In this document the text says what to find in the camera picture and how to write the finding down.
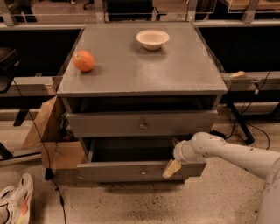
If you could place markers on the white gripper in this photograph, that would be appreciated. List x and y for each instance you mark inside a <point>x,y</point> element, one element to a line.
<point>178,154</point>

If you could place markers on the grey drawer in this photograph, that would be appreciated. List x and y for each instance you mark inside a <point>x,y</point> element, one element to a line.
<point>125,159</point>
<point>140,116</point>

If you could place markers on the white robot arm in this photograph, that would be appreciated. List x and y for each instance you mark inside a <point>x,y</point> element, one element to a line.
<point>264,164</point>

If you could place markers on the grey top drawer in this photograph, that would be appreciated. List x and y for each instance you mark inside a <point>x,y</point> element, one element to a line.
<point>140,116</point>

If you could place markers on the grey wooden drawer cabinet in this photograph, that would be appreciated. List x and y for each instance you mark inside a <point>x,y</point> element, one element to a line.
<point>182,67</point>

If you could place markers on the small yellow foam piece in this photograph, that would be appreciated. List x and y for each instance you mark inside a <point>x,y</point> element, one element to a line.
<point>237,74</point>

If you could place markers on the brown cardboard box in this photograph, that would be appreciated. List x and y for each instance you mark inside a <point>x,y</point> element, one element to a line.
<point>46,134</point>

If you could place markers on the white paper bowl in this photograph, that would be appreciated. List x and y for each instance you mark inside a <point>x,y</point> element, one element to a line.
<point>152,39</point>

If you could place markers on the orange fruit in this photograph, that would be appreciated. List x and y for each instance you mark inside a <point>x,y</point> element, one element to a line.
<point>83,61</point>

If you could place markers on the white and orange sneaker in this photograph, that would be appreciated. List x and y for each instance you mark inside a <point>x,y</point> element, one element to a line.
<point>15,202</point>

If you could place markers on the black chair left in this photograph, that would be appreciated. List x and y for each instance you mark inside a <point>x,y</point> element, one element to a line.
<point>9,60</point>

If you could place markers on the black power adapter with cable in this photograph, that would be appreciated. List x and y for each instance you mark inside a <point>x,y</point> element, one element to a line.
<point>227,99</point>

